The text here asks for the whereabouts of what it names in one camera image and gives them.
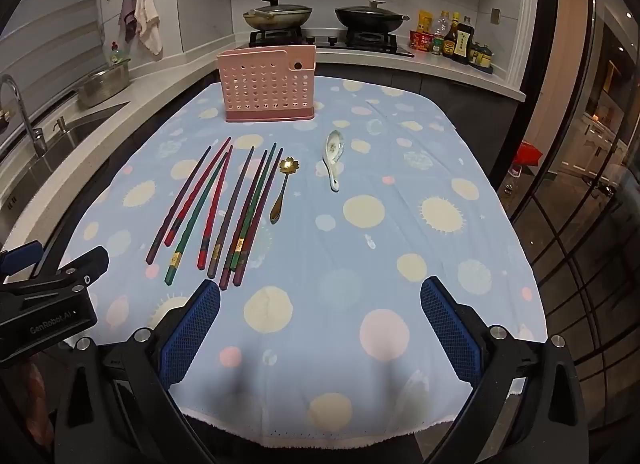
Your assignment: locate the pink perforated utensil holder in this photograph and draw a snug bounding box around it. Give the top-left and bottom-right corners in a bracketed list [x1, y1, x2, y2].
[216, 44, 317, 124]

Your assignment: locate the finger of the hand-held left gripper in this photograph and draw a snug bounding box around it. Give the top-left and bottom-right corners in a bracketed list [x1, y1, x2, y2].
[0, 241, 45, 275]
[30, 245, 110, 292]

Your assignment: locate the green chopstick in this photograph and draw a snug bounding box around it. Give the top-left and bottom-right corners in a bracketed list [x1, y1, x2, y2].
[229, 142, 277, 272]
[164, 151, 229, 286]

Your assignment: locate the blue dotted tablecloth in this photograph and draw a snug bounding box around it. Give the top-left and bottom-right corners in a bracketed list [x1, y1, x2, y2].
[10, 75, 548, 450]

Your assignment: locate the brown bottle yellow label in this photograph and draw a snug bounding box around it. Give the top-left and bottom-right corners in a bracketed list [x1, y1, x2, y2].
[442, 12, 462, 59]

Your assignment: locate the black frying pan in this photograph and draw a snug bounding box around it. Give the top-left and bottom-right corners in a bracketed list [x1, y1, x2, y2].
[334, 11, 411, 35]

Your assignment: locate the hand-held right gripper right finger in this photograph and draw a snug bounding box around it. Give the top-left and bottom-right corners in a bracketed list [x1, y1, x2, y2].
[420, 276, 586, 464]

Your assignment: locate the white hanging towel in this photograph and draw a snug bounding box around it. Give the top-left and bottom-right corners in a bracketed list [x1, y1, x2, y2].
[132, 0, 163, 56]

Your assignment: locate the red object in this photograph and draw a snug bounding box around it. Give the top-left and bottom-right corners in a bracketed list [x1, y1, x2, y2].
[515, 141, 542, 167]

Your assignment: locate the white window blind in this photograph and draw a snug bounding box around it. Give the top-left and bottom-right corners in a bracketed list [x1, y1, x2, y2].
[0, 0, 108, 95]

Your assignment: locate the steel sink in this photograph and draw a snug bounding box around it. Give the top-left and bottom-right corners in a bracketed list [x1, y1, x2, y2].
[0, 101, 128, 205]

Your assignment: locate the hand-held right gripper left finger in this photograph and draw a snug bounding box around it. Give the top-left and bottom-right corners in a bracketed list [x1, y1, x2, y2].
[52, 279, 221, 464]

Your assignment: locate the dark soy sauce bottle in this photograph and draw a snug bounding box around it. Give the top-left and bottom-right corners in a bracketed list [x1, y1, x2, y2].
[452, 16, 476, 66]

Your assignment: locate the steel pot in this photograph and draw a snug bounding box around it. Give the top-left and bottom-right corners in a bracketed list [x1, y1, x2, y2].
[76, 59, 132, 109]

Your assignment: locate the black gas stove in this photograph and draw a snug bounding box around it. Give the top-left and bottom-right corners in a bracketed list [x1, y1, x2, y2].
[248, 26, 416, 59]

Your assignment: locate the gold flower spoon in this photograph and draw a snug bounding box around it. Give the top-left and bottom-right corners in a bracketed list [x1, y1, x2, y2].
[270, 157, 297, 225]

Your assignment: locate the glass pan lid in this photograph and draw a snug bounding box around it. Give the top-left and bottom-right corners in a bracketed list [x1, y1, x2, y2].
[336, 0, 402, 18]

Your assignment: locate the chrome faucet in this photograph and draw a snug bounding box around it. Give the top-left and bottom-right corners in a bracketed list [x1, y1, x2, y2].
[0, 75, 48, 157]

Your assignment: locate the glass wok lid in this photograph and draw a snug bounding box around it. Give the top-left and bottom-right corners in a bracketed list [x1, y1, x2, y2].
[248, 0, 312, 16]

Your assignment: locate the white floral ceramic spoon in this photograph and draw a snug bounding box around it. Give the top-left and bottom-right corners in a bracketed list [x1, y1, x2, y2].
[322, 130, 346, 192]

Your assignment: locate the purple hanging cloth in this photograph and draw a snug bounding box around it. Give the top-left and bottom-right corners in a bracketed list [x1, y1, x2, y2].
[118, 0, 141, 42]

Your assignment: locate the beige wok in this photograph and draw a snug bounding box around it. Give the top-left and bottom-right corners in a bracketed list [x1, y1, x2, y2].
[243, 8, 313, 31]

